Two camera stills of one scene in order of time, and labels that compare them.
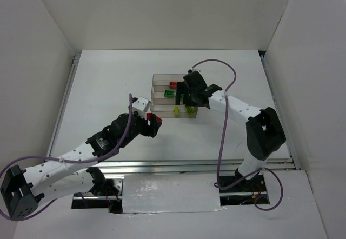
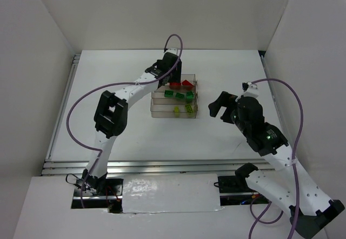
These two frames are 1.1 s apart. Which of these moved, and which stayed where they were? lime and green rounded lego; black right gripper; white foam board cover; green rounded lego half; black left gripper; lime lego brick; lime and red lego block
Moved: black right gripper; black left gripper; lime and red lego block
Stayed: green rounded lego half; white foam board cover; lime and green rounded lego; lime lego brick
